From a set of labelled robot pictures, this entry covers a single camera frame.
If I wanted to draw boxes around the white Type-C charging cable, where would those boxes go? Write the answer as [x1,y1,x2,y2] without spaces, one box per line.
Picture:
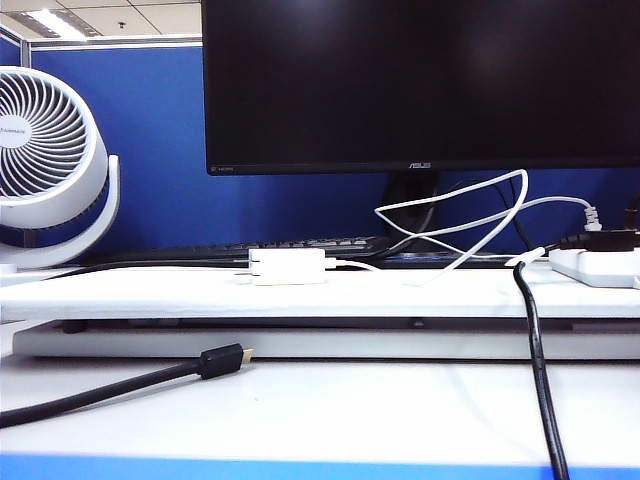
[323,168,531,287]

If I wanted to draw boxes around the blue office partition panel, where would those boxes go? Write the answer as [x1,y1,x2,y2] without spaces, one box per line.
[0,22,640,264]

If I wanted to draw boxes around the black monitor stand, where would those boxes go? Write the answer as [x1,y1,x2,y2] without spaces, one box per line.
[382,170,516,269]

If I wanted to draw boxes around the black plug adapter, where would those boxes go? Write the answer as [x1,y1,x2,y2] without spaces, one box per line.
[552,227,640,253]

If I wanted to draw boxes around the white flat board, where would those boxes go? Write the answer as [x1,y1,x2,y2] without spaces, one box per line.
[12,323,640,360]

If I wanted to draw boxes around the white raised desk shelf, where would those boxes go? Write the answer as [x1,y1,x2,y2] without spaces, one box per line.
[0,264,640,323]

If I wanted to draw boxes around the ceiling light panel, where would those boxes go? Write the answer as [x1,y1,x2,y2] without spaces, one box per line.
[9,8,91,39]

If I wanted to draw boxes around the black ASUS computer monitor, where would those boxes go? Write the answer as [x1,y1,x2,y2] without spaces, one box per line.
[201,0,640,176]

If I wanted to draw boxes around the black computer keyboard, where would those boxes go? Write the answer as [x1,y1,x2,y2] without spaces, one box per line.
[82,233,395,271]

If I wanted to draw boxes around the thin black monitor cable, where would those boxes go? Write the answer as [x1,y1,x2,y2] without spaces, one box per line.
[434,168,536,248]

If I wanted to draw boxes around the white power strip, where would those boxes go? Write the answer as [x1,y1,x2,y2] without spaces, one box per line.
[548,247,640,289]

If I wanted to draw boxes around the black HDMI cable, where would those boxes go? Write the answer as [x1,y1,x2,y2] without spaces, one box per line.
[0,342,255,430]

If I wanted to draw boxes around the thick black power cable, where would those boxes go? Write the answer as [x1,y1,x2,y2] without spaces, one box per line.
[513,259,572,480]

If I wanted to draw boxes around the white charging base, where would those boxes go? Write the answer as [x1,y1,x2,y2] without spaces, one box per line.
[234,247,329,287]

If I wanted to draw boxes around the white round desk fan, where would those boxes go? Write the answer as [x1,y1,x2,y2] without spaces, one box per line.
[0,65,122,272]

